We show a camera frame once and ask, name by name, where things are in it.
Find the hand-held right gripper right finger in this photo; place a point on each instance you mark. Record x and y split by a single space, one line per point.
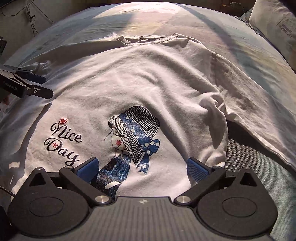
197 169

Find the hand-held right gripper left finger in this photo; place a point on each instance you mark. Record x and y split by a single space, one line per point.
87 168

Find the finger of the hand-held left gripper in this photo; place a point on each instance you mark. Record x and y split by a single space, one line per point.
34 78
41 92

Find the white printed t-shirt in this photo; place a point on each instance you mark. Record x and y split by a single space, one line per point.
143 88

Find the patterned pastel bed sheet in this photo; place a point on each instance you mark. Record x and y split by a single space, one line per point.
254 76

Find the blue-grey pillow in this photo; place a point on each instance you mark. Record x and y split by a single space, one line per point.
248 20

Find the beige printed pillow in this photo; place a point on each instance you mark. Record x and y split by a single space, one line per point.
277 27

